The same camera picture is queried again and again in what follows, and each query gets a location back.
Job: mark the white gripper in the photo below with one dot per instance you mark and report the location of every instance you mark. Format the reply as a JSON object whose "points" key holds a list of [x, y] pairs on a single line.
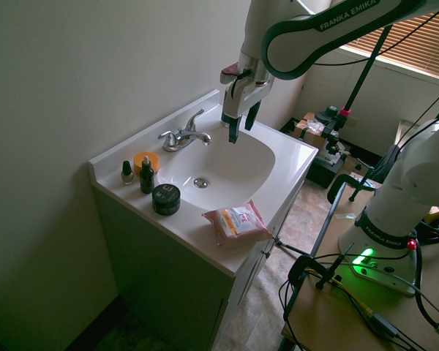
{"points": [[241, 98]]}

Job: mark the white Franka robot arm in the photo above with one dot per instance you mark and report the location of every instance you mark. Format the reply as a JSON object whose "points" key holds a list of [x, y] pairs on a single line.
{"points": [[289, 40]]}

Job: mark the white vanity top with sink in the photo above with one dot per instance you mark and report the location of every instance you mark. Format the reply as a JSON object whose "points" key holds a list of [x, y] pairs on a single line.
{"points": [[241, 161]]}

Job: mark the brown cardboard box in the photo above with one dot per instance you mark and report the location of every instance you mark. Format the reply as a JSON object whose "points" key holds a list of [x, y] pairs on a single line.
{"points": [[309, 137]]}

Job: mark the chrome sink drain stopper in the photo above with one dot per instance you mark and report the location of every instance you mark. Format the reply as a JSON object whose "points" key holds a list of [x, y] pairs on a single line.
{"points": [[201, 182]]}

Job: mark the clear plastic bag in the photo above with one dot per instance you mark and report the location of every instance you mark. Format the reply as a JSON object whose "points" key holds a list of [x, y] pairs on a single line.
{"points": [[315, 127]]}

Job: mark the black case on floor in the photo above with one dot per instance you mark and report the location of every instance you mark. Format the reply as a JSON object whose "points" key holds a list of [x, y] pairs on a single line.
{"points": [[323, 170]]}

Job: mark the orange round jar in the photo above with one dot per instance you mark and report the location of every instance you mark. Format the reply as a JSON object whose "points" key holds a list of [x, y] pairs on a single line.
{"points": [[151, 159]]}

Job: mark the pink wet wipes pack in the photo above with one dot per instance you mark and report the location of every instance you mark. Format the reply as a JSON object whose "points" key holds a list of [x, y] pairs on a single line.
{"points": [[238, 223]]}

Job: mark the pink clamp on stand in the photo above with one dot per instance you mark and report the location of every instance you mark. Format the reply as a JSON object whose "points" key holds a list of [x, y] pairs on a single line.
{"points": [[346, 112]]}

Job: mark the dark green round jar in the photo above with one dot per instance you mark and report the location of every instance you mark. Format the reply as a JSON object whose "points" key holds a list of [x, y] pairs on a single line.
{"points": [[166, 199]]}

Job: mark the dark dropper bottle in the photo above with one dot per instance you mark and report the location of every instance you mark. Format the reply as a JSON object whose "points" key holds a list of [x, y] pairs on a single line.
{"points": [[146, 177]]}

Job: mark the black C-clamp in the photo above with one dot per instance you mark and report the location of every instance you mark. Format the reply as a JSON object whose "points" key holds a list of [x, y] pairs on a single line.
{"points": [[300, 268], [338, 183]]}

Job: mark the metal cabinet knob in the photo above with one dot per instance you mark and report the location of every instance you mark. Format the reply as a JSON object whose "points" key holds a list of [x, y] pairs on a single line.
{"points": [[268, 252], [277, 240]]}

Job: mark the small nail polish bottle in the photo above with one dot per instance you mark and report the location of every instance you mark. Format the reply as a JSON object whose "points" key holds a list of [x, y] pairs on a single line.
{"points": [[126, 175]]}

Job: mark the black stand pole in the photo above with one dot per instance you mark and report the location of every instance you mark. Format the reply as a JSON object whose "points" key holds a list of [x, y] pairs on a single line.
{"points": [[366, 69]]}

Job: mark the dark cloth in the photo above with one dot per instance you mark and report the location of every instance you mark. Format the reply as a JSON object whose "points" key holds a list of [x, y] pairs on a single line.
{"points": [[388, 164]]}

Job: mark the white vanity cabinet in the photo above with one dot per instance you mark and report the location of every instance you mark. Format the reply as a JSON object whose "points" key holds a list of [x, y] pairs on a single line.
{"points": [[175, 281]]}

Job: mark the brown window blinds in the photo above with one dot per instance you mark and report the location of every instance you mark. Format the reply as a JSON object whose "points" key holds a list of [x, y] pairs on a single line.
{"points": [[417, 44]]}

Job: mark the red emergency stop button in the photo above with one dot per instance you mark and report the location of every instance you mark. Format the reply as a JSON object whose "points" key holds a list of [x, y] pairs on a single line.
{"points": [[411, 245]]}

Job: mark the wooden robot table board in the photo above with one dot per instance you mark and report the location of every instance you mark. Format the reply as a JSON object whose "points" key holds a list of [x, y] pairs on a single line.
{"points": [[329, 318]]}

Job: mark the red wrist camera mount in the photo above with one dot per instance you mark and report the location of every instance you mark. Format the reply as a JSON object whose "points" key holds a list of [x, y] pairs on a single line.
{"points": [[229, 71]]}

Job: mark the black tripod head mount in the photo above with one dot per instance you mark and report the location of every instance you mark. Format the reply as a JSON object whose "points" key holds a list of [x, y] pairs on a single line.
{"points": [[331, 124]]}

